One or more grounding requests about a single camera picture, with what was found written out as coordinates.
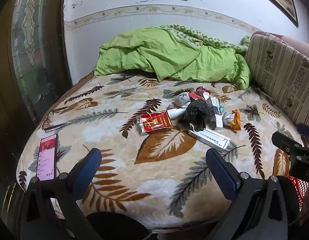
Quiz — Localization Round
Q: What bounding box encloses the orange snack wrapper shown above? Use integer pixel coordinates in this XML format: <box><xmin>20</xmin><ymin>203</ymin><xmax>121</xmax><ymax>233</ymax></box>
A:
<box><xmin>230</xmin><ymin>109</ymin><xmax>242</xmax><ymax>131</ymax></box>

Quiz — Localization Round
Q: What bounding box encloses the long white medicine box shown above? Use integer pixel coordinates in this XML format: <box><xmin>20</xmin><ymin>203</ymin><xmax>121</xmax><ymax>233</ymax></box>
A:
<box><xmin>188</xmin><ymin>129</ymin><xmax>230</xmax><ymax>152</ymax></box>

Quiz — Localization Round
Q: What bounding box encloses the black plastic bag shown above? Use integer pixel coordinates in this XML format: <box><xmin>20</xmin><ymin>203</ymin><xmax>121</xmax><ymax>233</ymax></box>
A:
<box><xmin>179</xmin><ymin>100</ymin><xmax>209</xmax><ymax>131</ymax></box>

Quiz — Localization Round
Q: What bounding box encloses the red white torn wrapper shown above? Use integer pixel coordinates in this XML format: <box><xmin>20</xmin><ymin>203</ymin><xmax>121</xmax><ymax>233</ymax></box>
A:
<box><xmin>188</xmin><ymin>92</ymin><xmax>205</xmax><ymax>102</ymax></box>

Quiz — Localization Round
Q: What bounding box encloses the white sock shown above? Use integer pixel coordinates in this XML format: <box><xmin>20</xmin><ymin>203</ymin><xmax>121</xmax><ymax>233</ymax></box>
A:
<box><xmin>173</xmin><ymin>92</ymin><xmax>191</xmax><ymax>108</ymax></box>

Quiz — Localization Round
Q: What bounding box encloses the red cigarette pack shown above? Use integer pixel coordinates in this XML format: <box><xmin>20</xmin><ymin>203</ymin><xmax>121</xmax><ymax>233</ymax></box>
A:
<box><xmin>138</xmin><ymin>111</ymin><xmax>173</xmax><ymax>135</ymax></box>

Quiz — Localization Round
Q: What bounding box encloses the teal tissue pack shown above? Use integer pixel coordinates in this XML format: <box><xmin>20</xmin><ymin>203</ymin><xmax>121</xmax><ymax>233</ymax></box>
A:
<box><xmin>219</xmin><ymin>105</ymin><xmax>225</xmax><ymax>114</ymax></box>

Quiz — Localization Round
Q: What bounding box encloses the white blue box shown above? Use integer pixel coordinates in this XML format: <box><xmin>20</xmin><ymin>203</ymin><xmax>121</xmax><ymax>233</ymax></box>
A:
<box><xmin>203</xmin><ymin>92</ymin><xmax>223</xmax><ymax>129</ymax></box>

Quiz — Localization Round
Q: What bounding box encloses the white spray bottle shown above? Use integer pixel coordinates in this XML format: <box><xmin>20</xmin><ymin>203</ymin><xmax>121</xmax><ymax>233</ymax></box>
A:
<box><xmin>167</xmin><ymin>108</ymin><xmax>186</xmax><ymax>120</ymax></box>

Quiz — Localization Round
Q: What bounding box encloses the red mesh trash basket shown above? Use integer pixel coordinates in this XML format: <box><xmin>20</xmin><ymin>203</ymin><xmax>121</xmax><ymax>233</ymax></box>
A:
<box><xmin>287</xmin><ymin>175</ymin><xmax>309</xmax><ymax>210</ymax></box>

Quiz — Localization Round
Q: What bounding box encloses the smartphone with pink screen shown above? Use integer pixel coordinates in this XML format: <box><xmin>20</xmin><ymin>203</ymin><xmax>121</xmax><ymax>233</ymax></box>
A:
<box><xmin>36</xmin><ymin>134</ymin><xmax>58</xmax><ymax>181</ymax></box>

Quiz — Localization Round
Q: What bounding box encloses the striped beige bolster pillow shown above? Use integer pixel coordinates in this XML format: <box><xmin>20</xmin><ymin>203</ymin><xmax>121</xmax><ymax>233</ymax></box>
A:
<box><xmin>246</xmin><ymin>32</ymin><xmax>309</xmax><ymax>126</ymax></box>

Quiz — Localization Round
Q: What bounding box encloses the pink headboard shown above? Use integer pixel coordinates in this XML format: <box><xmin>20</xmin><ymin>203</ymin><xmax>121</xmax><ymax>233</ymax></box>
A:
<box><xmin>252</xmin><ymin>31</ymin><xmax>309</xmax><ymax>63</ymax></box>

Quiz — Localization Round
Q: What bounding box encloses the leaf pattern bed blanket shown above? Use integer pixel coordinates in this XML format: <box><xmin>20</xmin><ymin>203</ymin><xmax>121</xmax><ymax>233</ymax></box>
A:
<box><xmin>16</xmin><ymin>73</ymin><xmax>309</xmax><ymax>230</ymax></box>

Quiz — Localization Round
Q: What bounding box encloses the red purple candy wrapper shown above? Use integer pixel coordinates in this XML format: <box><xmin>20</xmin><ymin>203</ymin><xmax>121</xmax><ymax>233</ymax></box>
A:
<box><xmin>196</xmin><ymin>86</ymin><xmax>211</xmax><ymax>95</ymax></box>

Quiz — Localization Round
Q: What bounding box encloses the wooden door with glass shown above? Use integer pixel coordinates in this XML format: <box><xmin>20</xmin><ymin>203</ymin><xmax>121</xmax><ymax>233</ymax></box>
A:
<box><xmin>0</xmin><ymin>0</ymin><xmax>71</xmax><ymax>135</ymax></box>

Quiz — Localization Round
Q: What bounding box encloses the green quilt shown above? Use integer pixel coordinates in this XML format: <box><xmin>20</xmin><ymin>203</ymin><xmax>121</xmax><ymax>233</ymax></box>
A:
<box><xmin>94</xmin><ymin>24</ymin><xmax>251</xmax><ymax>90</ymax></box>

